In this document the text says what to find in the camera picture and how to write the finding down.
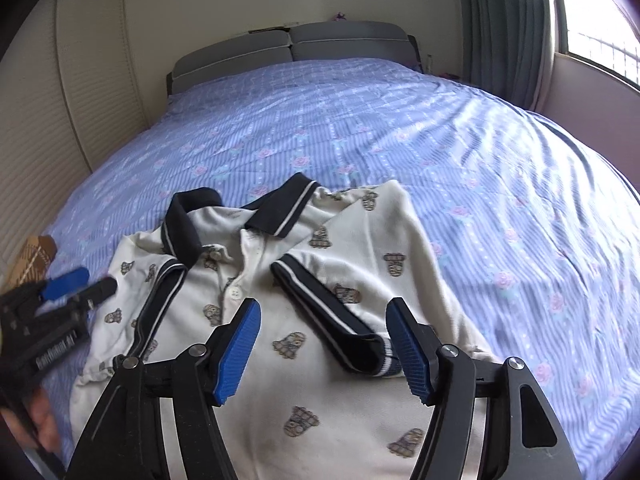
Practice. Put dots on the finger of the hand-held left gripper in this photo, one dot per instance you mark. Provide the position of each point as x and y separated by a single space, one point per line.
100 291
65 281

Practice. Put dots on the person's left hand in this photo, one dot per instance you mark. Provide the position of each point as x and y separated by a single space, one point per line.
42 422

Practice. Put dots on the white louvered wardrobe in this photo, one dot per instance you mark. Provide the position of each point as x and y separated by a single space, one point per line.
100 60

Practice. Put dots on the blue floral bedsheet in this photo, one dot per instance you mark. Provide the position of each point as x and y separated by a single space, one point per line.
400 135

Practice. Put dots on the grey-blue curtain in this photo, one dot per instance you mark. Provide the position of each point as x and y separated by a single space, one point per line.
505 20

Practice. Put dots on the small purple toy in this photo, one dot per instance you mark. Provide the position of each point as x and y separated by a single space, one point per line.
340 16

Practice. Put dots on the brown folded garment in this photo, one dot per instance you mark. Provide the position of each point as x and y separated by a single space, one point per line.
32 255

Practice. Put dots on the grey headboard cushion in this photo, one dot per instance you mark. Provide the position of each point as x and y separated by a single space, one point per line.
350 40
235 57

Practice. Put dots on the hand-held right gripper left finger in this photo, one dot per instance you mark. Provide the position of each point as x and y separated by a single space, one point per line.
240 345

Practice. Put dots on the flat items on headboard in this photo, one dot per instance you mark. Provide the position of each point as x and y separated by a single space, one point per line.
270 30

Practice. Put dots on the window with railing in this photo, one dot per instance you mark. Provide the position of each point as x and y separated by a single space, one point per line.
600 20

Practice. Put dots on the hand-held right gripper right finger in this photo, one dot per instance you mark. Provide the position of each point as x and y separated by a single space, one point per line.
407 350

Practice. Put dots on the white printed polo shirt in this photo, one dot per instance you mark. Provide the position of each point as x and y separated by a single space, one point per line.
325 410

